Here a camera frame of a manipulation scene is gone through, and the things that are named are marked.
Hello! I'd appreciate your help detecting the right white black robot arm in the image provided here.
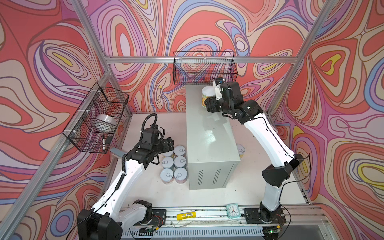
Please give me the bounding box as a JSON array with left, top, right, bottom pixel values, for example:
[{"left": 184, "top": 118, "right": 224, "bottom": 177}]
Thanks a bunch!
[{"left": 205, "top": 78, "right": 304, "bottom": 223}]

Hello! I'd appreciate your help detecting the black wire basket back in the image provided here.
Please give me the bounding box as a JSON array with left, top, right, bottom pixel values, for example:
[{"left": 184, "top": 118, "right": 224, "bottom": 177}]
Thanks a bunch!
[{"left": 173, "top": 51, "right": 238, "bottom": 86}]

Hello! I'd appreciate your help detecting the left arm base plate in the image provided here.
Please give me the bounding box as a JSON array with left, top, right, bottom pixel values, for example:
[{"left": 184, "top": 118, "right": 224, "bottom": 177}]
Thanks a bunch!
[{"left": 134, "top": 209, "right": 167, "bottom": 227}]

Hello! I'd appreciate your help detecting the black marker pen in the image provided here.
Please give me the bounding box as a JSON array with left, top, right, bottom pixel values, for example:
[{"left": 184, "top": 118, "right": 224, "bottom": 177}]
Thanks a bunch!
[{"left": 102, "top": 135, "right": 106, "bottom": 152}]

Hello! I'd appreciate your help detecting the pink label pull-tab can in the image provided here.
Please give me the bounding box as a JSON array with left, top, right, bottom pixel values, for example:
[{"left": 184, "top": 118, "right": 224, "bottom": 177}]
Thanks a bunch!
[{"left": 160, "top": 168, "right": 174, "bottom": 185}]

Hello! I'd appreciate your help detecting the pull-tab can middle right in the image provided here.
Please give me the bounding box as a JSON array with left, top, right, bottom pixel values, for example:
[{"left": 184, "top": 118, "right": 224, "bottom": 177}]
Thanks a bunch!
[{"left": 174, "top": 156, "right": 187, "bottom": 168}]

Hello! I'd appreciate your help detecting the grey blue sponge block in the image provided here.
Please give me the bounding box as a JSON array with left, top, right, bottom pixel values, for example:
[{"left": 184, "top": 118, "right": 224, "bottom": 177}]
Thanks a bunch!
[{"left": 110, "top": 148, "right": 126, "bottom": 159}]

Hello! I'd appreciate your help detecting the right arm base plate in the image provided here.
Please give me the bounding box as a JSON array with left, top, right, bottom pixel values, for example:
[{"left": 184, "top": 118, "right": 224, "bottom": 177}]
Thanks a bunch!
[{"left": 244, "top": 208, "right": 287, "bottom": 225}]

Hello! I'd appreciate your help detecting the grey metal cabinet box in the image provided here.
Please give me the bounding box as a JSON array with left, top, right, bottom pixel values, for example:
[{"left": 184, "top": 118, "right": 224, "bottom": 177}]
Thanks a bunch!
[{"left": 186, "top": 85, "right": 241, "bottom": 190}]

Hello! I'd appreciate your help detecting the green orange peach can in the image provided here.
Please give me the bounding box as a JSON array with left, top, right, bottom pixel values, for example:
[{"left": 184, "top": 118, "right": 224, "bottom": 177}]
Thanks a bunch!
[{"left": 202, "top": 86, "right": 216, "bottom": 108}]

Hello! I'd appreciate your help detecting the black wire basket left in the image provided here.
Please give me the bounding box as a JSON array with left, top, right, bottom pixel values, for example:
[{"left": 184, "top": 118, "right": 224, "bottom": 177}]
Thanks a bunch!
[{"left": 63, "top": 83, "right": 129, "bottom": 154}]

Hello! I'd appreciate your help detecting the yellow label can right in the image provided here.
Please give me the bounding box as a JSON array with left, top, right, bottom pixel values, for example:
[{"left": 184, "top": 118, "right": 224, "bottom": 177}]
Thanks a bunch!
[{"left": 236, "top": 144, "right": 246, "bottom": 158}]

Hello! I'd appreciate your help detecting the pull-tab can back left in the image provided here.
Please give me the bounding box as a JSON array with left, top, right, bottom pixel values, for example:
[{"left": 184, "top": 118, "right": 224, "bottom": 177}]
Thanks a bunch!
[{"left": 163, "top": 151, "right": 174, "bottom": 158}]

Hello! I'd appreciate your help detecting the yellow label tag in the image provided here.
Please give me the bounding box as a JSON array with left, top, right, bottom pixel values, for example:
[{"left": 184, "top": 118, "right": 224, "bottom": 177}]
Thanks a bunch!
[{"left": 177, "top": 212, "right": 197, "bottom": 221}]

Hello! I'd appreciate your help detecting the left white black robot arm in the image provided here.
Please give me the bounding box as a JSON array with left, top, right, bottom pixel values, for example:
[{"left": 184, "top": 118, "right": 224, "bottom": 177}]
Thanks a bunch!
[{"left": 77, "top": 124, "right": 174, "bottom": 240}]

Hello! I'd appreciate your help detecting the white tape roll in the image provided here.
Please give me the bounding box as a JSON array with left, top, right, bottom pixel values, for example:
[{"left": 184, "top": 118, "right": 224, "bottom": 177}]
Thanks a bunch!
[{"left": 96, "top": 114, "right": 118, "bottom": 126}]

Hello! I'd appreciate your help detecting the small green alarm clock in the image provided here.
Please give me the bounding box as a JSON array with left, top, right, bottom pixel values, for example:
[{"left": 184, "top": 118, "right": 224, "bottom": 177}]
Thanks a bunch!
[{"left": 226, "top": 203, "right": 242, "bottom": 219}]

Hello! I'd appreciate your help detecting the pull-tab can back right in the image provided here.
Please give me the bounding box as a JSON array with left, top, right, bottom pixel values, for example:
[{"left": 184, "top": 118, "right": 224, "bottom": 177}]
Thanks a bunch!
[{"left": 174, "top": 145, "right": 186, "bottom": 157}]

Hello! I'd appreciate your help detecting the pull-tab can middle left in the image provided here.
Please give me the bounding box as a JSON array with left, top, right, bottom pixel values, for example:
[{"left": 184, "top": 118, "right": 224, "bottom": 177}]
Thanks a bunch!
[{"left": 161, "top": 157, "right": 175, "bottom": 169}]

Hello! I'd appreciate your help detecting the pull-tab can front right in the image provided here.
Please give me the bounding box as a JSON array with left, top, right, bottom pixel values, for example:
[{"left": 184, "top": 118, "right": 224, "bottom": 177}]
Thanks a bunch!
[{"left": 174, "top": 168, "right": 188, "bottom": 184}]

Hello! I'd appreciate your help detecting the black wire basket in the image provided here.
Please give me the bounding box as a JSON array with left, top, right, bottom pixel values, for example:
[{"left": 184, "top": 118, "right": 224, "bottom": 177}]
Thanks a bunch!
[
  {"left": 173, "top": 51, "right": 238, "bottom": 86},
  {"left": 63, "top": 83, "right": 129, "bottom": 154}
]

